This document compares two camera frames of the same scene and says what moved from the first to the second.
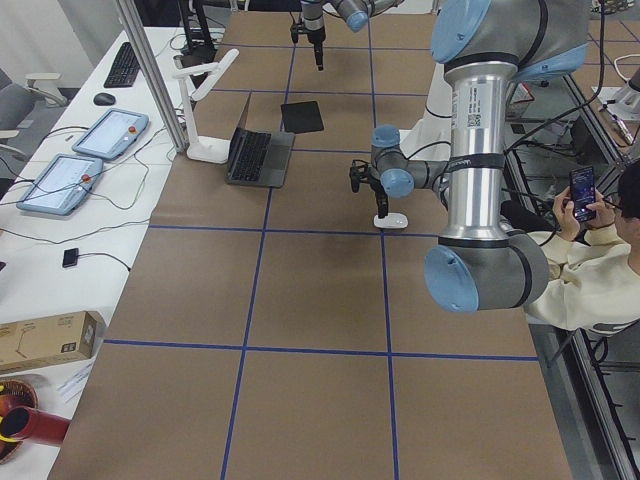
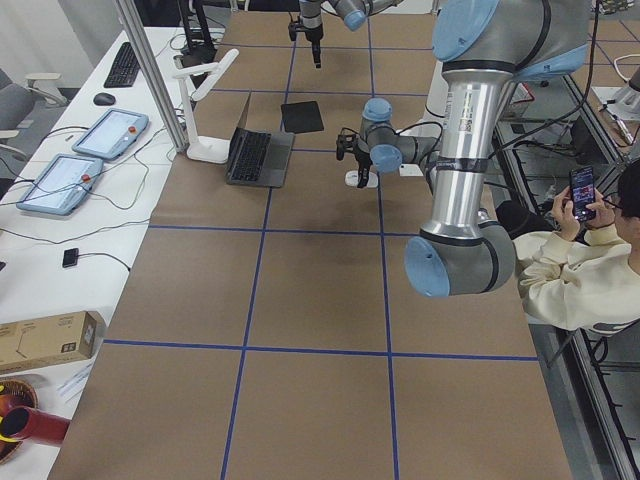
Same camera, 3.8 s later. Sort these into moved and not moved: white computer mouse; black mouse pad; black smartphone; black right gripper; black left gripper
Moved: black left gripper; white computer mouse
Not moved: black mouse pad; black right gripper; black smartphone
